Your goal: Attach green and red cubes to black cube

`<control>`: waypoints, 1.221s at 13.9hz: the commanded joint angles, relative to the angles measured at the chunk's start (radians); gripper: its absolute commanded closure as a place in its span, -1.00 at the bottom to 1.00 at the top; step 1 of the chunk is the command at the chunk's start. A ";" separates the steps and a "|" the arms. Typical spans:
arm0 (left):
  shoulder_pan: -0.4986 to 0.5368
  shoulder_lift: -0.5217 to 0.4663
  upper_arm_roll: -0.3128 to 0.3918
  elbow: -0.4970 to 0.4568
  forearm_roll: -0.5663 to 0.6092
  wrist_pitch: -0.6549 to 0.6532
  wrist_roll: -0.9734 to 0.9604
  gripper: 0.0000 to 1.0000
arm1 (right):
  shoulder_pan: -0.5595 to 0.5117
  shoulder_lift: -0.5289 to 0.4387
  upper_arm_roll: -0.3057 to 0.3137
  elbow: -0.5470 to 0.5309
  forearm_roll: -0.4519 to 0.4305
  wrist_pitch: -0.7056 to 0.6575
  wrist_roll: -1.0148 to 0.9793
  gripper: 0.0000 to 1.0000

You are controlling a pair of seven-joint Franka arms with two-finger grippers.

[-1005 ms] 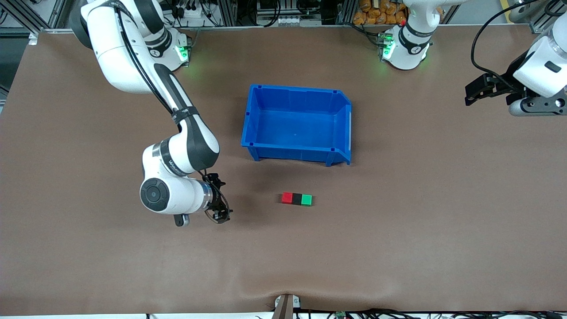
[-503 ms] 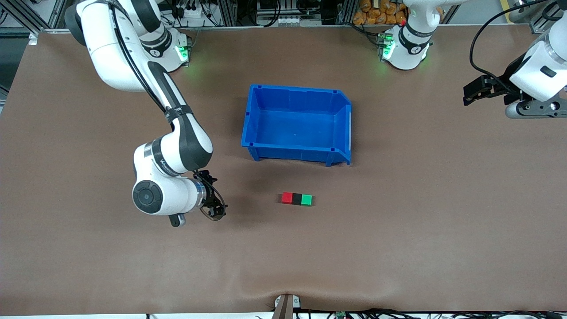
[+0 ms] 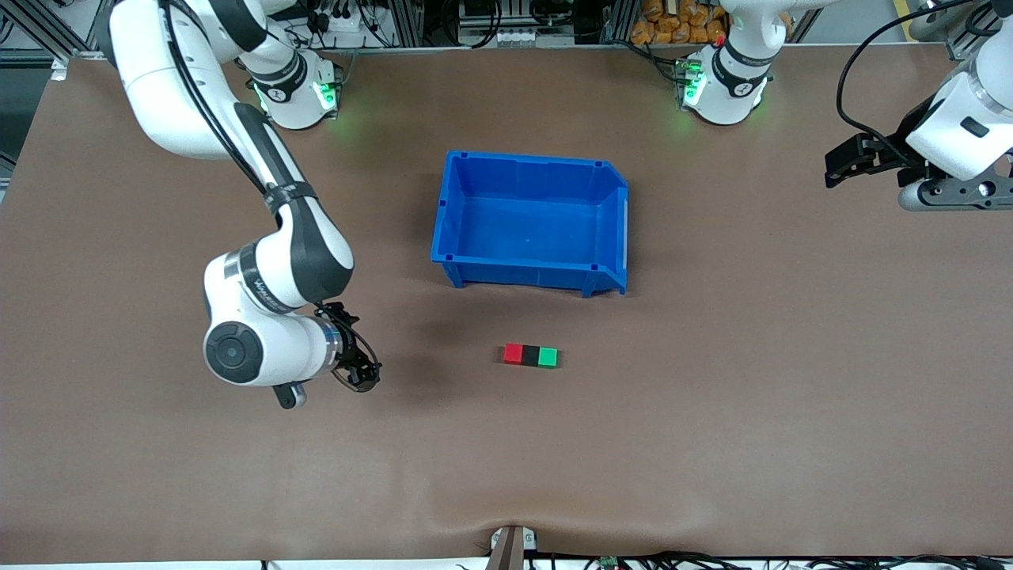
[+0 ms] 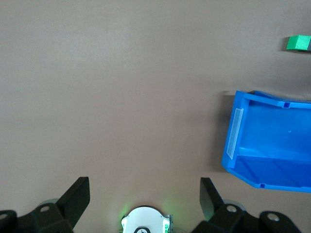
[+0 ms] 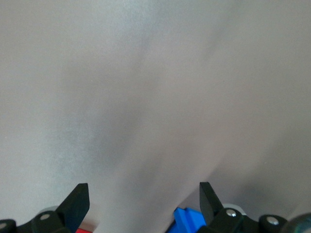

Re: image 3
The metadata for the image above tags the brown table mat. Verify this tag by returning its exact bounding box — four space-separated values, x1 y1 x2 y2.
0 44 1013 564

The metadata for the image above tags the blue plastic storage bin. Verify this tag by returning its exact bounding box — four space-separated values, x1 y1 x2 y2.
431 150 630 298

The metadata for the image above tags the white power strip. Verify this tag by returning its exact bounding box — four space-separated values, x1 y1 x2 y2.
313 8 366 50

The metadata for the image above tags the white long socket bar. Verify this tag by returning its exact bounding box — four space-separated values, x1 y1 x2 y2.
459 28 577 47

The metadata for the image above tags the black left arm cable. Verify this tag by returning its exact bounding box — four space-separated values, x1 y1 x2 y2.
836 0 982 159

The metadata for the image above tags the grey camera stand bracket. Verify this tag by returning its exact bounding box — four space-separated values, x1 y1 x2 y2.
489 525 539 570

